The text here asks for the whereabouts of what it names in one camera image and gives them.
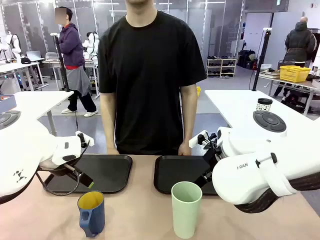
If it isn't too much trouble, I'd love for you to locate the black camera pole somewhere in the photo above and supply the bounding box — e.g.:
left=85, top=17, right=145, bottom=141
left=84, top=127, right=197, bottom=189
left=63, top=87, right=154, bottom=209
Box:
left=251, top=27, right=273, bottom=92
left=49, top=32, right=71, bottom=93

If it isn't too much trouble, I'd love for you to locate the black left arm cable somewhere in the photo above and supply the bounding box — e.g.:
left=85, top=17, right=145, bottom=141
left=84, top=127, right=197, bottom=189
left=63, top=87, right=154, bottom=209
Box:
left=34, top=139, right=91, bottom=196

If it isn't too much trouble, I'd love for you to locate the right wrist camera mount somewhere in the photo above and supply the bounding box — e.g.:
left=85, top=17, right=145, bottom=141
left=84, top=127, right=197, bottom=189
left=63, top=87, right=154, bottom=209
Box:
left=188, top=129, right=218, bottom=151

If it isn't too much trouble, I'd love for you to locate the person in black t-shirt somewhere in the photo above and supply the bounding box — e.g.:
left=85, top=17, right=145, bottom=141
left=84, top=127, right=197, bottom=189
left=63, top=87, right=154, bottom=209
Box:
left=97, top=0, right=208, bottom=156

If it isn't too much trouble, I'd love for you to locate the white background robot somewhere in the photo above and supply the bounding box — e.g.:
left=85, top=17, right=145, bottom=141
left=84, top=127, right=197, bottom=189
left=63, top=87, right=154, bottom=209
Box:
left=0, top=31, right=23, bottom=64
left=82, top=31, right=100, bottom=61

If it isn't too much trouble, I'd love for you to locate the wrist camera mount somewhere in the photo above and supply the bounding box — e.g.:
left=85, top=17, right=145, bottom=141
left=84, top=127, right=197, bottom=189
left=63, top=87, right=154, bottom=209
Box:
left=188, top=129, right=218, bottom=151
left=74, top=130, right=95, bottom=148

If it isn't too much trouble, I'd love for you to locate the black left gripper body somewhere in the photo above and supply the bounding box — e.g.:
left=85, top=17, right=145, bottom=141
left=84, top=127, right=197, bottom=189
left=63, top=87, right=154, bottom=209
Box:
left=48, top=159, right=81, bottom=179

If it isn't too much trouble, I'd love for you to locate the grey box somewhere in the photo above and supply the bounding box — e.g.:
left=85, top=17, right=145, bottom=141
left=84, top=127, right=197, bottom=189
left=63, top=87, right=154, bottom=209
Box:
left=0, top=94, right=17, bottom=115

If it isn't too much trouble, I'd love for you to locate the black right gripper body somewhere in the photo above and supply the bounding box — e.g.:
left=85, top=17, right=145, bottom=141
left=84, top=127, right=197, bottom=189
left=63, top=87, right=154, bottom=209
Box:
left=201, top=147, right=221, bottom=181

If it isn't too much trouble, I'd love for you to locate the white table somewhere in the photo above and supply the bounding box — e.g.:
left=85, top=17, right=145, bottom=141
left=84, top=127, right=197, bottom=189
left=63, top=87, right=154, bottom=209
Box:
left=204, top=89, right=320, bottom=137
left=13, top=90, right=75, bottom=136

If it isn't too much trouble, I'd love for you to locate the yellow plastic basket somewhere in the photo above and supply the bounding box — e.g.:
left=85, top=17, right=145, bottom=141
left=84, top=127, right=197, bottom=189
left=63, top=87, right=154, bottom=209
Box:
left=279, top=65, right=312, bottom=83

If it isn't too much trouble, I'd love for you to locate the black suitcase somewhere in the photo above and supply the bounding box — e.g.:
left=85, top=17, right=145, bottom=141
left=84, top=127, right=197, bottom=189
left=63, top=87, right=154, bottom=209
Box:
left=237, top=49, right=258, bottom=70

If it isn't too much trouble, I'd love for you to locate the person's left forearm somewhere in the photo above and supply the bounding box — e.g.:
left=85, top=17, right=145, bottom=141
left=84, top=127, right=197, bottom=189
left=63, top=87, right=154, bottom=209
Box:
left=179, top=83, right=198, bottom=147

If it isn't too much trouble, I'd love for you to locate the blue mug yellow inside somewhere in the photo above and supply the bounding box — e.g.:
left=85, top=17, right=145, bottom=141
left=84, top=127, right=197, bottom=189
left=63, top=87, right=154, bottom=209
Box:
left=77, top=191, right=105, bottom=238

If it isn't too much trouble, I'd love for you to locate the spotted cup black lid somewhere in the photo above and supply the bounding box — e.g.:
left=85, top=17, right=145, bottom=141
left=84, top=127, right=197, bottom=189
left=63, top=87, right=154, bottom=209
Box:
left=256, top=98, right=273, bottom=112

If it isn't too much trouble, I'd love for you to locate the person in purple jacket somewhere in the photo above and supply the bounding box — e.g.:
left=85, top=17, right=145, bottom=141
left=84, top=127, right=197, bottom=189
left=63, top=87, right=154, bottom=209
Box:
left=54, top=6, right=98, bottom=118

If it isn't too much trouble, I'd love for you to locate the person's left hand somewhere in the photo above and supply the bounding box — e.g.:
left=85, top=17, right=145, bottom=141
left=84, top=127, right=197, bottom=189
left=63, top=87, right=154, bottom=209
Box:
left=177, top=142, right=193, bottom=156

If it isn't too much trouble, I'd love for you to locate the light green plastic cup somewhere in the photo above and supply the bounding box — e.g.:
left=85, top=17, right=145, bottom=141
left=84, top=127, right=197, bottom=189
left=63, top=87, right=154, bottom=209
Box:
left=171, top=181, right=203, bottom=240

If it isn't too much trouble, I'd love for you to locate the wooden shoe rack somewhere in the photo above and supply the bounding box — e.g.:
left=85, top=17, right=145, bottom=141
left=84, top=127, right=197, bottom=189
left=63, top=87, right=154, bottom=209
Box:
left=206, top=57, right=238, bottom=78

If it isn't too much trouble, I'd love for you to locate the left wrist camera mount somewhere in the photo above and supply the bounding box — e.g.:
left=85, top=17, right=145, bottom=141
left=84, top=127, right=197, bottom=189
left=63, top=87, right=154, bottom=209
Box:
left=74, top=130, right=95, bottom=148

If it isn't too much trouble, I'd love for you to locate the black plastic tray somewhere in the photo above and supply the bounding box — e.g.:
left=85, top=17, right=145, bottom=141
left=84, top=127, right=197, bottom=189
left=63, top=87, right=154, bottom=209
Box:
left=153, top=155, right=219, bottom=196
left=42, top=154, right=133, bottom=195

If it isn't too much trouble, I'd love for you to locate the open laptop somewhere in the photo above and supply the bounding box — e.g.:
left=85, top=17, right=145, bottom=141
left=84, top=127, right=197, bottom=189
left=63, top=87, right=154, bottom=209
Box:
left=26, top=50, right=45, bottom=62

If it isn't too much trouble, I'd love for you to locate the person's right forearm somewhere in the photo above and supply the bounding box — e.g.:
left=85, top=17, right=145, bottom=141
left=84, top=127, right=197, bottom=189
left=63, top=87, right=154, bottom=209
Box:
left=99, top=92, right=118, bottom=150

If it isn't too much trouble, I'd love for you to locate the person in dark jacket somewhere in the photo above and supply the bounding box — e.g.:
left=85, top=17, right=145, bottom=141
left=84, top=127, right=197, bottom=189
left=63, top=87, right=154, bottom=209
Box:
left=273, top=16, right=318, bottom=101

